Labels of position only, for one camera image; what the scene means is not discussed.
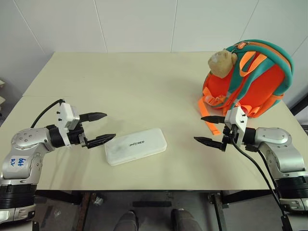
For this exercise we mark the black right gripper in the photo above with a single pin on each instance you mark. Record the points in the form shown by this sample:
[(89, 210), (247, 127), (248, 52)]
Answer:
[(227, 140)]

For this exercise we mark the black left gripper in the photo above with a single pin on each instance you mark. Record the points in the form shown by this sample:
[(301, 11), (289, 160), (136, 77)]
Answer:
[(75, 137)]

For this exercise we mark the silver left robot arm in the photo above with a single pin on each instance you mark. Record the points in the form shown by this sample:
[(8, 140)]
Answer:
[(26, 142)]

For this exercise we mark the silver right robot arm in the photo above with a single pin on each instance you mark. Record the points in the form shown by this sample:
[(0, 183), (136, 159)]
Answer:
[(276, 138)]

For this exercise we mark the white rectangular case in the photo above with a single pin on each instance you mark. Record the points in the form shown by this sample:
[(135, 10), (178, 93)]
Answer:
[(134, 147)]

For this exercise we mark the orange and teal backpack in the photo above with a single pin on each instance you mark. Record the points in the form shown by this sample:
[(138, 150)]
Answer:
[(260, 81)]

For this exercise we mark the beige plush bear charm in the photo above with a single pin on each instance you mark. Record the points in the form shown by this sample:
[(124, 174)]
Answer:
[(221, 63)]

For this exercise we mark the small crumpled clear wrapper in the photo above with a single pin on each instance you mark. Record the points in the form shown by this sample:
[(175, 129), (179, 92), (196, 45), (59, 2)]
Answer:
[(98, 201)]

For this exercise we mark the dark rounded shape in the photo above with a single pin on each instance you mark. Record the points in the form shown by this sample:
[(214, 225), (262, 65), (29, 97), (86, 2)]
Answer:
[(127, 221), (183, 220)]

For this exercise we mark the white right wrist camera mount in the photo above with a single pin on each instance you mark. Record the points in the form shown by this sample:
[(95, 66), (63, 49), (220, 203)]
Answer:
[(238, 118)]

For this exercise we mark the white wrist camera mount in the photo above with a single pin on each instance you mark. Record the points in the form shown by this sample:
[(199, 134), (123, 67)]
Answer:
[(65, 115), (238, 118)]

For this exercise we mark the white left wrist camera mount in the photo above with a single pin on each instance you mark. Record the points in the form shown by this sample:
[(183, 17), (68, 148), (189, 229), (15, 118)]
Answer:
[(65, 115)]

